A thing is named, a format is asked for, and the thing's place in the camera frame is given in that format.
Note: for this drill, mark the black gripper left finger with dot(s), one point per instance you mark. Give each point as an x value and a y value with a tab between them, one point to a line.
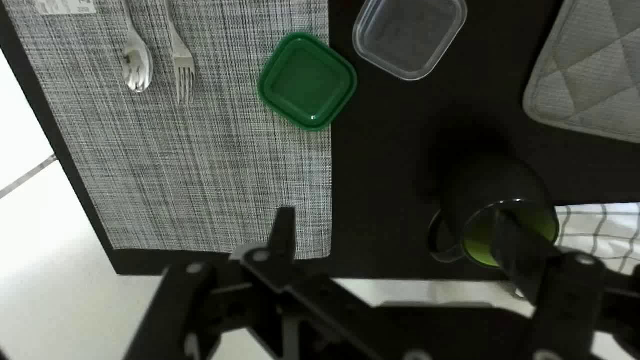
201	306

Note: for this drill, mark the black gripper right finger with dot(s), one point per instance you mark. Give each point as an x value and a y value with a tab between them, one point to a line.
566	300

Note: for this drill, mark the white checkered dish towel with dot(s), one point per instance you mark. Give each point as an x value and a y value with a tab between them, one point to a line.
600	231

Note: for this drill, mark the green mug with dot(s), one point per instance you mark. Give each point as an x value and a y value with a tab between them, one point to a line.
486	193

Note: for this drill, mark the grey woven placemat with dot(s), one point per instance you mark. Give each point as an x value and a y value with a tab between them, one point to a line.
201	167

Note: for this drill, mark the black table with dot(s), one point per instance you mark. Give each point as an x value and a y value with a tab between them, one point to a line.
400	167

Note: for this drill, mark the grey quilted pot holder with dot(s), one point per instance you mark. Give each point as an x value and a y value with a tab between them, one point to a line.
592	72

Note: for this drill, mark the clear plastic fork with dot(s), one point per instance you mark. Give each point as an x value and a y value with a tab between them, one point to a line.
181	63

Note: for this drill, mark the green square plastic lid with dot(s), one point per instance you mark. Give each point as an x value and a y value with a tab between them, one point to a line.
306	80

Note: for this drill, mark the clear plastic spoon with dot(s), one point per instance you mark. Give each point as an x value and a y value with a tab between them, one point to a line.
136	63

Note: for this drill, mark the white paper packet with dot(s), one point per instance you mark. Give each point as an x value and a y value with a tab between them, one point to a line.
64	7

